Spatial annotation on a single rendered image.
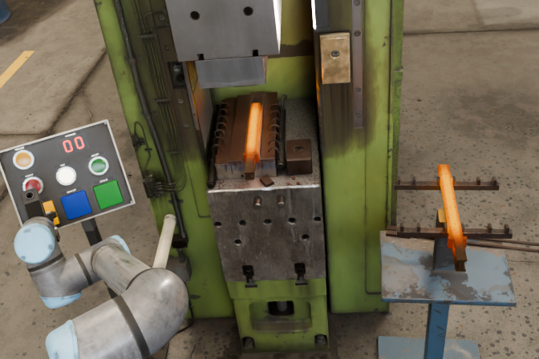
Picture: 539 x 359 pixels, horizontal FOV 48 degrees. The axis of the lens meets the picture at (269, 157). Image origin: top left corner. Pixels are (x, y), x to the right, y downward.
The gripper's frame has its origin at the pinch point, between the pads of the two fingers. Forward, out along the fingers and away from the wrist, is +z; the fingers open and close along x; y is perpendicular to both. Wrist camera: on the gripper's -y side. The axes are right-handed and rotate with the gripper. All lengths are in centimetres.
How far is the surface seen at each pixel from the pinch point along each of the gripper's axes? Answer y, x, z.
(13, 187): -10.0, -5.5, 3.0
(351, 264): 63, 102, 33
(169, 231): 25, 36, 35
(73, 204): 0.4, 9.1, 2.3
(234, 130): -5, 68, 17
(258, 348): 87, 57, 46
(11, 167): -15.8, -4.0, 3.0
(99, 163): -9.4, 20.3, 2.7
